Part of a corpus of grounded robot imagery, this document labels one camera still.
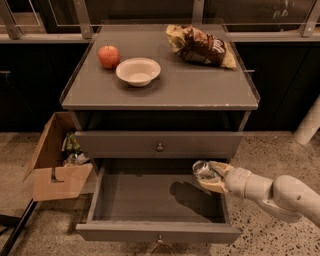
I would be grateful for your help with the white paper bowl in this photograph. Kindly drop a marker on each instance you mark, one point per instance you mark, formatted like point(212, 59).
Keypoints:
point(138, 72)

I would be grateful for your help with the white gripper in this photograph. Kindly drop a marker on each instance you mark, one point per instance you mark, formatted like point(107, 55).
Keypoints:
point(236, 180)

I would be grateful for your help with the grey drawer cabinet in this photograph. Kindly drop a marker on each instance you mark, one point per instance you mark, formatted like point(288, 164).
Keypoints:
point(184, 97)

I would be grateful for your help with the brass bottom drawer handle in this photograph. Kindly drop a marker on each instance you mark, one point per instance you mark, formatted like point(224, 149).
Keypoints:
point(161, 249)

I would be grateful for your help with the brown chip bag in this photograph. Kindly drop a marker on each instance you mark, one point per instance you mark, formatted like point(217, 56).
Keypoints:
point(194, 45)

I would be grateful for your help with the cardboard box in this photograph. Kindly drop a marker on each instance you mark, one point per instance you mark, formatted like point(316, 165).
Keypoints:
point(51, 179)

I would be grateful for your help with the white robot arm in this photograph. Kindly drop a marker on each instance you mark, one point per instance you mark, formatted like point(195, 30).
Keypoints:
point(269, 170)

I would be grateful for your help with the round brass drawer knob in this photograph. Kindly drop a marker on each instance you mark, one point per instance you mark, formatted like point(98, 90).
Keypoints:
point(160, 147)

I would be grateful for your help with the silver 7up can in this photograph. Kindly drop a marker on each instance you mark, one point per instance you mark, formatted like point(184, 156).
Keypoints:
point(203, 171)

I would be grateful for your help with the open grey middle drawer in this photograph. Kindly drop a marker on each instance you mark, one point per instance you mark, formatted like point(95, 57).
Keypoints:
point(147, 200)

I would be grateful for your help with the crumpled clear wrapper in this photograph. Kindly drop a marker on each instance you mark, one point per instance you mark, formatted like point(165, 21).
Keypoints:
point(74, 159)

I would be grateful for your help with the red apple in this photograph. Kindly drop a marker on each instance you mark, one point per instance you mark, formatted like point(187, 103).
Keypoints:
point(109, 56)

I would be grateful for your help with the black metal floor bar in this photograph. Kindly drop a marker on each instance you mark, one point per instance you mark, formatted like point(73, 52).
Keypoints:
point(17, 224)

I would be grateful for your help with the green snack packet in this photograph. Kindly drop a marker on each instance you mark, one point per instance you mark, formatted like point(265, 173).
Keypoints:
point(70, 144)

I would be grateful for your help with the closed grey top drawer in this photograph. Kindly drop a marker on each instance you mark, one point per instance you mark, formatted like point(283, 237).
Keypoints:
point(142, 144)

